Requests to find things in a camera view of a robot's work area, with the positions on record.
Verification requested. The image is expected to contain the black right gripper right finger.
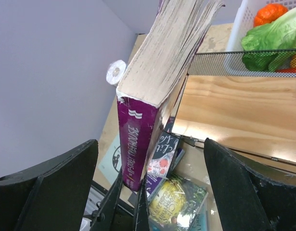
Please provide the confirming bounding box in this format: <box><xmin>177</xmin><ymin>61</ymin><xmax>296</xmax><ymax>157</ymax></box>
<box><xmin>204</xmin><ymin>139</ymin><xmax>296</xmax><ymax>231</ymax></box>

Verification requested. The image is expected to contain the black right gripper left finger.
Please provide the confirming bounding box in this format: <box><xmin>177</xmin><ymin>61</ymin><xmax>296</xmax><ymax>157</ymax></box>
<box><xmin>0</xmin><ymin>140</ymin><xmax>98</xmax><ymax>231</ymax></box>

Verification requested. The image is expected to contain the wooden shelf with wire frame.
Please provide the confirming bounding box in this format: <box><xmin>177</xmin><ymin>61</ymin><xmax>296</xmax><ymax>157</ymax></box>
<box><xmin>172</xmin><ymin>52</ymin><xmax>296</xmax><ymax>165</ymax></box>

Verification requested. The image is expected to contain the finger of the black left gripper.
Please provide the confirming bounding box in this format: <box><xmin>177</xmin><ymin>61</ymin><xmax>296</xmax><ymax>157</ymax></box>
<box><xmin>134</xmin><ymin>179</ymin><xmax>150</xmax><ymax>231</ymax></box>
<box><xmin>90</xmin><ymin>170</ymin><xmax>122</xmax><ymax>231</ymax></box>

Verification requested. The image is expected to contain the small orange pumpkin toy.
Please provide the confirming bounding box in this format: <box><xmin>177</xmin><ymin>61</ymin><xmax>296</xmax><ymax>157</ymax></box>
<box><xmin>253</xmin><ymin>3</ymin><xmax>288</xmax><ymax>27</ymax></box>

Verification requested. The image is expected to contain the Little Women book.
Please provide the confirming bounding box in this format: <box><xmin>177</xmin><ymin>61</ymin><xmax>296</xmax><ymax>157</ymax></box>
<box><xmin>147</xmin><ymin>132</ymin><xmax>180</xmax><ymax>179</ymax></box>

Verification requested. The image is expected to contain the green yellow fantasy book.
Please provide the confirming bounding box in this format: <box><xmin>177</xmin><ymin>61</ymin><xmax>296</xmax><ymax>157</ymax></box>
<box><xmin>149</xmin><ymin>174</ymin><xmax>208</xmax><ymax>231</ymax></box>

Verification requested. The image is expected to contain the red pepper toy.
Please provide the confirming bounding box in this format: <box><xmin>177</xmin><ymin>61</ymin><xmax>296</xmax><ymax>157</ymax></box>
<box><xmin>276</xmin><ymin>67</ymin><xmax>296</xmax><ymax>73</ymax></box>

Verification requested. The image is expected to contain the toilet paper roll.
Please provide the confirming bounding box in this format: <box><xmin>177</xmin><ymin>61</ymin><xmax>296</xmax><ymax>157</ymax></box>
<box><xmin>106</xmin><ymin>60</ymin><xmax>127</xmax><ymax>87</ymax></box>

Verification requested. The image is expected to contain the white plastic basket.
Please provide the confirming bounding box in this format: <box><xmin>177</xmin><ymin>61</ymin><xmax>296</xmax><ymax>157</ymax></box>
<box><xmin>223</xmin><ymin>0</ymin><xmax>296</xmax><ymax>74</ymax></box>

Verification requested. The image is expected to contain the purple paperback under stack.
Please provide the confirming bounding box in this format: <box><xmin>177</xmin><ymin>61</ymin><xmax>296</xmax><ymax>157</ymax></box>
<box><xmin>146</xmin><ymin>148</ymin><xmax>185</xmax><ymax>203</ymax></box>

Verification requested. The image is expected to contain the pale Gatsby book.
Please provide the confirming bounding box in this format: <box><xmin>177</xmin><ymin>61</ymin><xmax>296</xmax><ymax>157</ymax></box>
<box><xmin>98</xmin><ymin>136</ymin><xmax>121</xmax><ymax>184</ymax></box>

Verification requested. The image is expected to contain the green lettuce toy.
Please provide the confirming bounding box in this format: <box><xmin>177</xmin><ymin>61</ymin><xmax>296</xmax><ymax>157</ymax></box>
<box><xmin>241</xmin><ymin>7</ymin><xmax>296</xmax><ymax>72</ymax></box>

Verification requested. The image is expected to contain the purple Treehouse paperback book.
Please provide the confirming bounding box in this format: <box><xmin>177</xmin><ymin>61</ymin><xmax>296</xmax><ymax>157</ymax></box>
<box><xmin>116</xmin><ymin>0</ymin><xmax>224</xmax><ymax>192</ymax></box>

